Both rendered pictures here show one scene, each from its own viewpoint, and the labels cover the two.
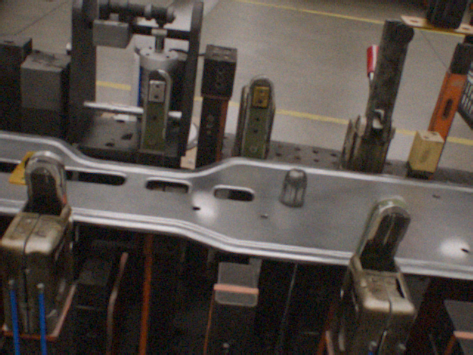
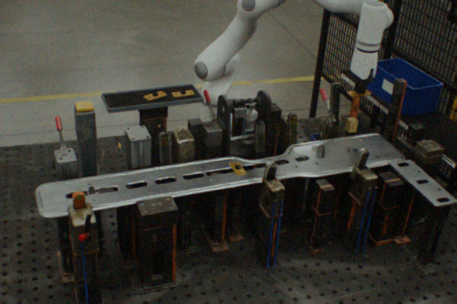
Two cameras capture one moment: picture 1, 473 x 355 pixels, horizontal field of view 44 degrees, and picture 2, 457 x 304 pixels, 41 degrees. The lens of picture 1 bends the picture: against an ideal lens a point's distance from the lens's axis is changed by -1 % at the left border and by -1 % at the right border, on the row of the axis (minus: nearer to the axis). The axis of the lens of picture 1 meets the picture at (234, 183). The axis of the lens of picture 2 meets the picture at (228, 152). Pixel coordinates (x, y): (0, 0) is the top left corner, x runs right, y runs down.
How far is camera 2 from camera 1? 1.66 m
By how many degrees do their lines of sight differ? 17
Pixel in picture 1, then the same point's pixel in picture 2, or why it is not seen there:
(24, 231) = (274, 185)
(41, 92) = (215, 139)
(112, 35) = (242, 113)
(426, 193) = (356, 140)
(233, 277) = (323, 183)
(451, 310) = (381, 175)
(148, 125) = (258, 141)
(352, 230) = (344, 160)
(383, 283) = (366, 172)
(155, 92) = (260, 129)
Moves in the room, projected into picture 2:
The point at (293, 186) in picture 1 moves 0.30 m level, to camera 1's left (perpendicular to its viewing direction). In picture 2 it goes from (322, 150) to (247, 160)
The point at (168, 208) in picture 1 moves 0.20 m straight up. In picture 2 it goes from (289, 169) to (295, 121)
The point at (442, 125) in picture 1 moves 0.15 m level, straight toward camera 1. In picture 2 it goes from (354, 113) to (360, 131)
